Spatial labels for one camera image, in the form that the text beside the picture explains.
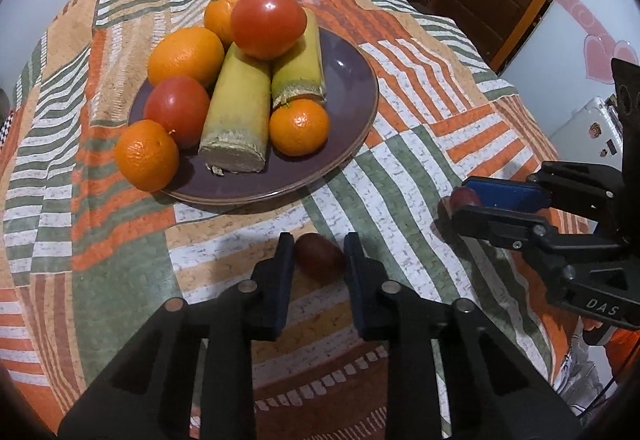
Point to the large tomato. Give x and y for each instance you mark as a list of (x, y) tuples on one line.
[(267, 29)]

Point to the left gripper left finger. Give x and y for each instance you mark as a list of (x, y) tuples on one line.
[(146, 391)]

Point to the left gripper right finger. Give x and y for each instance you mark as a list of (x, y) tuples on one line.
[(493, 392)]

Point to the stickered large orange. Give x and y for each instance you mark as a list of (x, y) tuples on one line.
[(217, 19)]

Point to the small tangerine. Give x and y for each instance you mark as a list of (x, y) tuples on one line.
[(147, 156), (299, 128)]

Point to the small dark red jujube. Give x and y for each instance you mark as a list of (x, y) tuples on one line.
[(463, 196)]

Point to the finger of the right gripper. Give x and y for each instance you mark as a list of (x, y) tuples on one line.
[(556, 257), (530, 192)]

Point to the purple ceramic plate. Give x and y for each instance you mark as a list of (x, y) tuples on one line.
[(351, 103)]

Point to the small tomato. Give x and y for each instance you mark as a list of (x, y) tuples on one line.
[(179, 105)]

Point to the plain large orange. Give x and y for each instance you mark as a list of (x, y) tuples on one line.
[(194, 52)]

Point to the white mini fridge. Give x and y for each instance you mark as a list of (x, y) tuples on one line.
[(592, 135)]

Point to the sugarcane piece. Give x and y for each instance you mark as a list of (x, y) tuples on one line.
[(299, 72), (235, 133)]

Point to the striped patchwork bed cover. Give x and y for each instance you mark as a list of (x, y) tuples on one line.
[(86, 258)]

